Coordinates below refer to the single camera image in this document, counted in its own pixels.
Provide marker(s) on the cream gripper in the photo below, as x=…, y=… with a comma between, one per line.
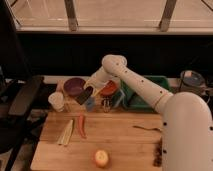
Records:
x=92, y=87

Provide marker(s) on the black office chair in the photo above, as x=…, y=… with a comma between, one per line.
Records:
x=18, y=90

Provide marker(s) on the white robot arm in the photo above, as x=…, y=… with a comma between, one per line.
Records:
x=187, y=132

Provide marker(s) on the yellow apple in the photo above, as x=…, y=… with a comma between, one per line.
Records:
x=101, y=158

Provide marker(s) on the bunch of red grapes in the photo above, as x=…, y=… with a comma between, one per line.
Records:
x=158, y=154

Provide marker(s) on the blue plastic cup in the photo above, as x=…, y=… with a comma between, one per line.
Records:
x=90, y=103

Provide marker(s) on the red chili pepper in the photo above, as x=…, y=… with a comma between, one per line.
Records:
x=81, y=120

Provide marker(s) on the black eraser block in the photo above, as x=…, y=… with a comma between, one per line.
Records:
x=84, y=96

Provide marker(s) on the white plastic cup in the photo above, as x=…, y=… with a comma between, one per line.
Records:
x=56, y=100

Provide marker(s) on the round metal dish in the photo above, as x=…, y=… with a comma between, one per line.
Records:
x=192, y=78

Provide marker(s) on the purple bowl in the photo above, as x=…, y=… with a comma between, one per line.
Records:
x=74, y=86

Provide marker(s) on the green plastic tray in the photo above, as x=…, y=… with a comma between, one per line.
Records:
x=133, y=102

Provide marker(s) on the orange bowl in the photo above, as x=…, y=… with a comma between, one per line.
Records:
x=109, y=89

